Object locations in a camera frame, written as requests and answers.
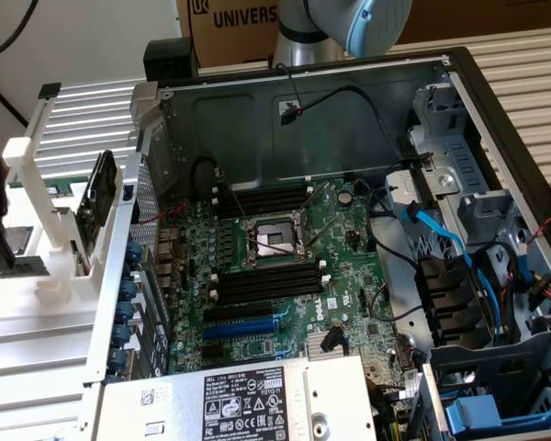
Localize thin black wire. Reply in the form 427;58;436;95
354;177;423;270
370;282;424;322

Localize silver metal bracket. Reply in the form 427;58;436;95
384;168;442;217

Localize black wire with connector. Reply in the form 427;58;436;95
274;62;408;163

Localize white plastic parts rack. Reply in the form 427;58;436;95
0;82;137;322

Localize black graphics card metal bracket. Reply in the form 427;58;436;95
57;149;119;277

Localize long black expansion slot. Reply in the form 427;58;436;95
203;300;276;324

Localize red black twisted wire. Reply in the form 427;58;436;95
525;206;551;244
132;203;188;288

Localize green RAM stick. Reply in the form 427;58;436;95
7;177;91;195

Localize blue plastic drive carrier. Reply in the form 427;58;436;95
444;393;551;435

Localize blue expansion slot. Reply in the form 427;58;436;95
200;316;280;342

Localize RAM slot white latches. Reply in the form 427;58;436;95
212;185;314;206
209;259;328;291
212;198;309;219

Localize black wire loop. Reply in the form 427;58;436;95
190;155;226;203

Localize black plastic air shroud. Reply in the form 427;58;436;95
415;254;495;348

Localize silver power supply with label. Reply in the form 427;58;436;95
89;354;378;441

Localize black hanging cable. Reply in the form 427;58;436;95
0;0;40;64

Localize silver square CPU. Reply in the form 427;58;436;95
2;226;34;258

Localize plain brown cardboard box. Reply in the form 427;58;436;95
389;0;551;46

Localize printed cardboard box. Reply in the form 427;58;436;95
175;0;286;69

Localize green motherboard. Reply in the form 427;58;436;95
157;177;426;441

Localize CPU socket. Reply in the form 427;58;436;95
239;211;317;273

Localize thin metal locking lever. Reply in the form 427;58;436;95
215;167;252;229
298;181;339;249

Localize silver metal disk bay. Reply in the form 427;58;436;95
408;82;527;258

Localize silver finned heatsink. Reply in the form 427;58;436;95
304;331;351;358

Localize grey metal drive cage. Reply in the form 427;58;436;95
422;330;551;441

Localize black box device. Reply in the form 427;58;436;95
144;38;199;80

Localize open PC case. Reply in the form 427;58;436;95
84;45;551;441

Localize blue flat data wire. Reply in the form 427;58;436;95
401;200;511;344
516;243;536;295

